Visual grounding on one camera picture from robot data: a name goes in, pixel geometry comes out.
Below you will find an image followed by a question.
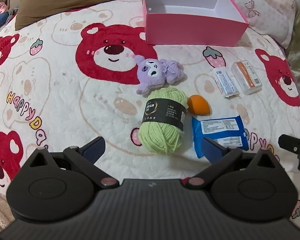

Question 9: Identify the purple plush toy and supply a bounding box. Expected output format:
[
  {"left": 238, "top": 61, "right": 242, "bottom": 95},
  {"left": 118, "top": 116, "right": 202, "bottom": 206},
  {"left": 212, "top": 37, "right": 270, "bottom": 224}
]
[{"left": 134, "top": 55, "right": 186, "bottom": 96}]

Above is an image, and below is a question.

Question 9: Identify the clear case with orange label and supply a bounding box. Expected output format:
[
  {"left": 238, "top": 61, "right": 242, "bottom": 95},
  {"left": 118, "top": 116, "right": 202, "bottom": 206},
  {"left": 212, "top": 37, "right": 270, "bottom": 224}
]
[{"left": 231, "top": 60, "right": 263, "bottom": 95}]

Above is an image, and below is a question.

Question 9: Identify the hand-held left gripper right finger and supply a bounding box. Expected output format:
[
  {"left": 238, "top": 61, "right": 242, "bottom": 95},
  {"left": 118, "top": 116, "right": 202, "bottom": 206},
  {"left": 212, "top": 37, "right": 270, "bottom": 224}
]
[{"left": 185, "top": 137, "right": 282, "bottom": 190}]

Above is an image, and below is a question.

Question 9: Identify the pink cardboard box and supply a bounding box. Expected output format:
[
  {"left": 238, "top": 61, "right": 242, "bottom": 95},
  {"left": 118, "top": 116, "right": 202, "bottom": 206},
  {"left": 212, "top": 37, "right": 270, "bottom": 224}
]
[{"left": 142, "top": 0, "right": 250, "bottom": 47}]

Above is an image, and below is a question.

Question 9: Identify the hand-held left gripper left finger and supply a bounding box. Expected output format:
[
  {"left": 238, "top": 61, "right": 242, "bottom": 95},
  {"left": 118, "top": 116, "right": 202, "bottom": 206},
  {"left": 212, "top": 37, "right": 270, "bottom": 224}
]
[{"left": 22, "top": 137, "right": 119, "bottom": 189}]

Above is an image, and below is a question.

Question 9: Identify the white sachet packet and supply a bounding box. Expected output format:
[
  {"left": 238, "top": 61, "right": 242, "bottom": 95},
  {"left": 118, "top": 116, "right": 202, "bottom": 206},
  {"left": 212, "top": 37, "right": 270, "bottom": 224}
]
[{"left": 212, "top": 67, "right": 240, "bottom": 98}]

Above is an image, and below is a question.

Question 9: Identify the green yarn ball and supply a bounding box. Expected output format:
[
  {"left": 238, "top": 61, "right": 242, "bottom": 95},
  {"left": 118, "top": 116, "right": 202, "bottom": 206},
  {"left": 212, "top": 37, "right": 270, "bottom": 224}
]
[{"left": 138, "top": 87, "right": 189, "bottom": 154}]

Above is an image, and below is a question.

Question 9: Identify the beige fuzzy blanket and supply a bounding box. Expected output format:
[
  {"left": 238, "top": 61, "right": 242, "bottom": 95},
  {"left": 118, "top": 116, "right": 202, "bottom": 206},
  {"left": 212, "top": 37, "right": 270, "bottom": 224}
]
[{"left": 0, "top": 189, "right": 15, "bottom": 233}]

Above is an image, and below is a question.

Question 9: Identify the blue wipes packet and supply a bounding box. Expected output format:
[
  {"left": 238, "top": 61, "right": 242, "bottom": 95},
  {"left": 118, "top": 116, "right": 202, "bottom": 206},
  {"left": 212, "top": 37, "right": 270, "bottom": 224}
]
[{"left": 191, "top": 115, "right": 249, "bottom": 158}]

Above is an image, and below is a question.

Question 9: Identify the pink floral pillow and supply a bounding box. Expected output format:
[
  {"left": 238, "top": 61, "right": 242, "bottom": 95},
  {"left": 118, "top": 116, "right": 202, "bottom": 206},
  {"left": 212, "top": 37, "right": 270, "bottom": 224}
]
[{"left": 190, "top": 0, "right": 299, "bottom": 49}]

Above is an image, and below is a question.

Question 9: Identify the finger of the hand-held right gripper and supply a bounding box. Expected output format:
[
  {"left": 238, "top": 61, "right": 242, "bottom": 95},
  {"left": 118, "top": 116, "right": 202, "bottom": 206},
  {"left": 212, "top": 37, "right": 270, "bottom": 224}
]
[{"left": 278, "top": 134, "right": 300, "bottom": 172}]

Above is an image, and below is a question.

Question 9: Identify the bear printed blanket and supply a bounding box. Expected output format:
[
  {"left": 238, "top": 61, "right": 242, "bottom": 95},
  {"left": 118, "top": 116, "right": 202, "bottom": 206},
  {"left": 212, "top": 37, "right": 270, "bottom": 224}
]
[{"left": 0, "top": 7, "right": 300, "bottom": 230}]

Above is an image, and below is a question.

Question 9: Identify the orange makeup sponge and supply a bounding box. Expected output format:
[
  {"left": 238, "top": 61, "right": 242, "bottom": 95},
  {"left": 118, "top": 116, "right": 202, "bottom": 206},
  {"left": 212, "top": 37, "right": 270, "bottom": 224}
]
[{"left": 187, "top": 94, "right": 209, "bottom": 117}]

